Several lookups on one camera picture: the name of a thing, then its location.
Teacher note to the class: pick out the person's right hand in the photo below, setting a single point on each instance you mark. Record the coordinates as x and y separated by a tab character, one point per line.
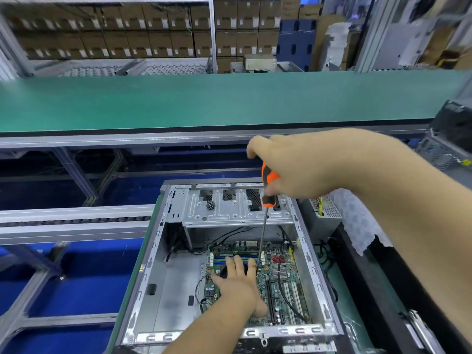
317	162

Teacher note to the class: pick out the person's left hand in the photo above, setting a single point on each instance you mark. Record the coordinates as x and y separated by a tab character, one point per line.
240	287

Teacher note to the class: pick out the green RAM stick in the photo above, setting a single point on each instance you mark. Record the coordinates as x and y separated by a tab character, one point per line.
232	253

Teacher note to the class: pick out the green motherboard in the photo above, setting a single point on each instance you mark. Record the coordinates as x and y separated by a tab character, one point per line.
287	284

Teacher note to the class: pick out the grey power supply unit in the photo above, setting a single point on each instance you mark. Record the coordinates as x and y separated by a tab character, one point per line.
324	214

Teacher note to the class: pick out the black and silver computer case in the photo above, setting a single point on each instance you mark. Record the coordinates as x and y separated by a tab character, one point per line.
169	261

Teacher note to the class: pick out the person's left forearm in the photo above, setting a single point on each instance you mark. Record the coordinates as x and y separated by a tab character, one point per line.
206	332

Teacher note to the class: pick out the person's right forearm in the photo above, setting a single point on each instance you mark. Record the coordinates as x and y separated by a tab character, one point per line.
428	232

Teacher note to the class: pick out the grey computer tower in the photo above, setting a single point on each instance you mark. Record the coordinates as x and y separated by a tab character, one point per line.
450	140

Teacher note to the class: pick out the white bubble wrap bag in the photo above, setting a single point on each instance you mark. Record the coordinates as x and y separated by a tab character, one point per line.
358	221

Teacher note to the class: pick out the green conveyor belt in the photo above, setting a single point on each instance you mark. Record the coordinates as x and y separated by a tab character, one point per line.
184	99

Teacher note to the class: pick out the stack of cardboard boxes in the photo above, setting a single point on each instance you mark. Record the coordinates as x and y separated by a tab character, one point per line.
147	29

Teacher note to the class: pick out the aluminium roller conveyor rail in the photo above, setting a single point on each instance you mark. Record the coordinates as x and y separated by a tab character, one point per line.
66	223

